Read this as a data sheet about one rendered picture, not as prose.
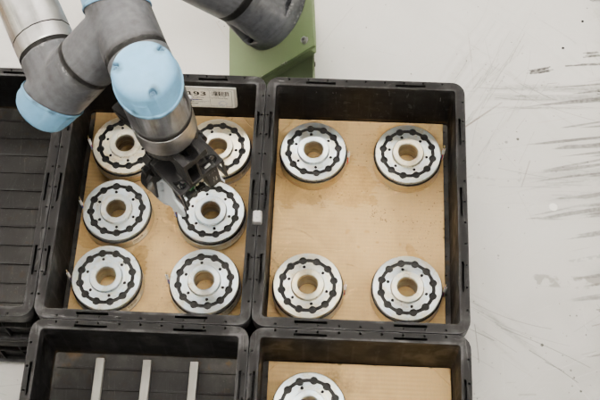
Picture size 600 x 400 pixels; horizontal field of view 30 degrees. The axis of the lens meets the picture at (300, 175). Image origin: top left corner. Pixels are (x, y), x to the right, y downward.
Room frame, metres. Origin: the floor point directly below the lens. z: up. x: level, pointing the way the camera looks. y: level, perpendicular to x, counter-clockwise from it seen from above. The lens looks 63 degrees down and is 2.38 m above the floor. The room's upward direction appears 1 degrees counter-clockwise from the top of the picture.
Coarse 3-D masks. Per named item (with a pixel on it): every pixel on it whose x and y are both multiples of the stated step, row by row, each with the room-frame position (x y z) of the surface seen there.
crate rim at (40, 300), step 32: (256, 96) 0.87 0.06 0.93; (256, 128) 0.82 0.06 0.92; (64, 160) 0.77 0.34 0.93; (256, 160) 0.76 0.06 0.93; (256, 192) 0.71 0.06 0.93; (96, 320) 0.52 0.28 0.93; (128, 320) 0.52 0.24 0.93; (160, 320) 0.52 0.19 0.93; (192, 320) 0.52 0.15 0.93; (224, 320) 0.52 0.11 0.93
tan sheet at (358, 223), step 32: (288, 128) 0.87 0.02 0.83; (352, 128) 0.87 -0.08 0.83; (384, 128) 0.87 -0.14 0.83; (352, 160) 0.81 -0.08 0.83; (288, 192) 0.76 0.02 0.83; (320, 192) 0.76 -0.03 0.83; (352, 192) 0.75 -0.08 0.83; (384, 192) 0.75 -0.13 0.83; (416, 192) 0.75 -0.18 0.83; (288, 224) 0.70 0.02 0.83; (320, 224) 0.70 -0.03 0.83; (352, 224) 0.70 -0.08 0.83; (384, 224) 0.70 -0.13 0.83; (416, 224) 0.70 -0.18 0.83; (288, 256) 0.65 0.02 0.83; (352, 256) 0.65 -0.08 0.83; (384, 256) 0.65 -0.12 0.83; (416, 256) 0.65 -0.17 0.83; (352, 288) 0.60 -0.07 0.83
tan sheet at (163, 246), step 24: (96, 120) 0.89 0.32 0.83; (240, 120) 0.89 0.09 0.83; (96, 168) 0.80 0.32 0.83; (240, 192) 0.76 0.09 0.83; (168, 216) 0.72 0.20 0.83; (216, 216) 0.72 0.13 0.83; (144, 240) 0.68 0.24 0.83; (168, 240) 0.68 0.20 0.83; (240, 240) 0.68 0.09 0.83; (144, 264) 0.64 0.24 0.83; (168, 264) 0.64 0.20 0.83; (240, 264) 0.64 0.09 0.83; (144, 288) 0.60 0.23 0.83; (168, 288) 0.60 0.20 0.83
